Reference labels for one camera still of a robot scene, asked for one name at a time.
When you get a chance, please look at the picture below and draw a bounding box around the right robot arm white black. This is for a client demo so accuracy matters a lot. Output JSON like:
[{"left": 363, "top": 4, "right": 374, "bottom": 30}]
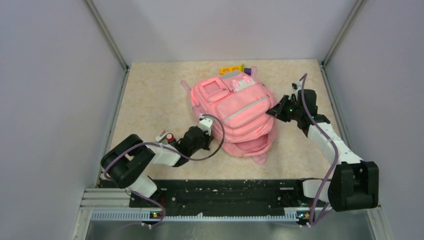
[{"left": 266, "top": 89, "right": 379, "bottom": 212}]

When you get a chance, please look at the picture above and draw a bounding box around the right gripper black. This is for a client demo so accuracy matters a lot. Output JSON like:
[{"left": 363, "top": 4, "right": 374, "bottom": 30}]
[{"left": 267, "top": 94, "right": 303, "bottom": 122}]

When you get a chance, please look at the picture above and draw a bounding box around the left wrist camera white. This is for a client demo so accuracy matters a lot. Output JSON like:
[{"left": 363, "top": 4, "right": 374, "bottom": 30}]
[{"left": 197, "top": 116, "right": 214, "bottom": 136}]

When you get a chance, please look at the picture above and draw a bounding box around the red perfect stamp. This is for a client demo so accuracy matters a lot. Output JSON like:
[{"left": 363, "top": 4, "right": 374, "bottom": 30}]
[{"left": 165, "top": 133, "right": 176, "bottom": 144}]

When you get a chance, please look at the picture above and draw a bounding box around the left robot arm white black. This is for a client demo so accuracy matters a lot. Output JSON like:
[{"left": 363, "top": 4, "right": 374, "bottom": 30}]
[{"left": 100, "top": 126, "right": 214, "bottom": 207}]

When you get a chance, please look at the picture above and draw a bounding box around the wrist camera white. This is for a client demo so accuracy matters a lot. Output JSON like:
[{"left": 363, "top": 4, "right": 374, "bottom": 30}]
[
  {"left": 197, "top": 116, "right": 214, "bottom": 136},
  {"left": 291, "top": 81, "right": 302, "bottom": 94}
]

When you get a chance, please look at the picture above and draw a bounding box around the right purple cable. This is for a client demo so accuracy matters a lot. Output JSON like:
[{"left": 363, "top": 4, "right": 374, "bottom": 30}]
[{"left": 298, "top": 72, "right": 340, "bottom": 227}]

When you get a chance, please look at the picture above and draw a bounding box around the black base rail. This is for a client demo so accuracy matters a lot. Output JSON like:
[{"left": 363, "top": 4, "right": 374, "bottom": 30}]
[{"left": 127, "top": 178, "right": 327, "bottom": 220}]

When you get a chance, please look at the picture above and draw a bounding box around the pink student backpack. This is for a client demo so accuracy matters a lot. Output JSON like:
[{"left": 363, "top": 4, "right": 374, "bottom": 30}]
[{"left": 181, "top": 66, "right": 278, "bottom": 165}]

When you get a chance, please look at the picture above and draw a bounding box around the yellow triangle toy purple cap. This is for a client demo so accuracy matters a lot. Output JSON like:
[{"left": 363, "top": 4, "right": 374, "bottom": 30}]
[{"left": 219, "top": 63, "right": 253, "bottom": 76}]

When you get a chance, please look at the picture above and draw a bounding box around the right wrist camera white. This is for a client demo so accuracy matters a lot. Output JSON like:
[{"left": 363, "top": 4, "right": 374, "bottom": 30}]
[{"left": 291, "top": 81, "right": 302, "bottom": 94}]

